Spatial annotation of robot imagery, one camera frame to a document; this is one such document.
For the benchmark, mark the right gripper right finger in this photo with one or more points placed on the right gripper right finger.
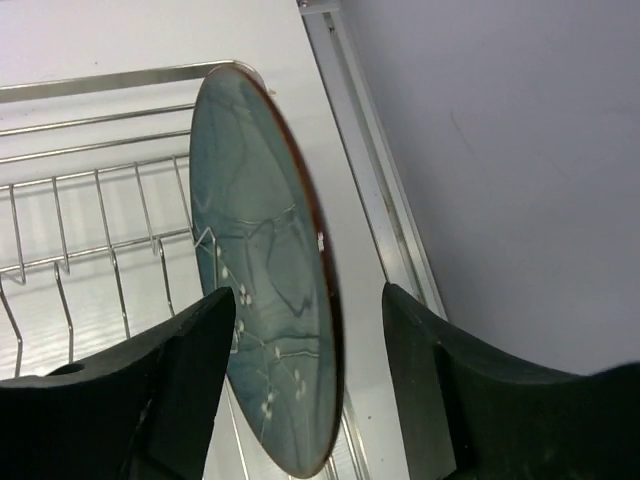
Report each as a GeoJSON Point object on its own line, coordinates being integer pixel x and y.
{"type": "Point", "coordinates": [468, 410]}

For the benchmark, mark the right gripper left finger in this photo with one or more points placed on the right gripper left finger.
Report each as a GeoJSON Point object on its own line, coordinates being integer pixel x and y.
{"type": "Point", "coordinates": [142, 409]}

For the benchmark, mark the teal glazed plate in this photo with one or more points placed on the teal glazed plate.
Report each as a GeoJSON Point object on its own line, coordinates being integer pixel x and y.
{"type": "Point", "coordinates": [259, 229]}

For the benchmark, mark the metal wire dish rack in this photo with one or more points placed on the metal wire dish rack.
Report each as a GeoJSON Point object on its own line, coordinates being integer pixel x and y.
{"type": "Point", "coordinates": [96, 237]}

